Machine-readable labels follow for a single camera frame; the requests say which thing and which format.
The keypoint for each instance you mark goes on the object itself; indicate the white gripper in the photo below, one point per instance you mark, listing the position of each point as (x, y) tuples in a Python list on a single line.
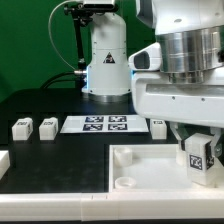
[(155, 97)]

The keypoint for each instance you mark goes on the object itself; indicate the white square tabletop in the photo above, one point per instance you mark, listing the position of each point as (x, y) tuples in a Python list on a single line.
[(154, 168)]

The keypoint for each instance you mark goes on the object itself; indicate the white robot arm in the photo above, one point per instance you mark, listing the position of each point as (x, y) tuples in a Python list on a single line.
[(179, 78)]

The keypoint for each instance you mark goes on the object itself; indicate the white sheet with markers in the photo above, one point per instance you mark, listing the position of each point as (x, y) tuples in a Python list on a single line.
[(104, 124)]

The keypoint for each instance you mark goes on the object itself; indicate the white left fence piece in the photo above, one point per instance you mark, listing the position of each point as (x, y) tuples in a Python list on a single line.
[(4, 162)]

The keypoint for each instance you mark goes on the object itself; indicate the white front fence rail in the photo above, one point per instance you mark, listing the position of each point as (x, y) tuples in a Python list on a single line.
[(195, 204)]

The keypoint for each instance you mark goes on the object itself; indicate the black camera stand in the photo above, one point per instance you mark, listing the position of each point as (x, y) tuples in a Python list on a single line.
[(81, 18)]

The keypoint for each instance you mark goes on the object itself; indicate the grey camera on stand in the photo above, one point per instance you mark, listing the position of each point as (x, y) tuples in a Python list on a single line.
[(99, 4)]

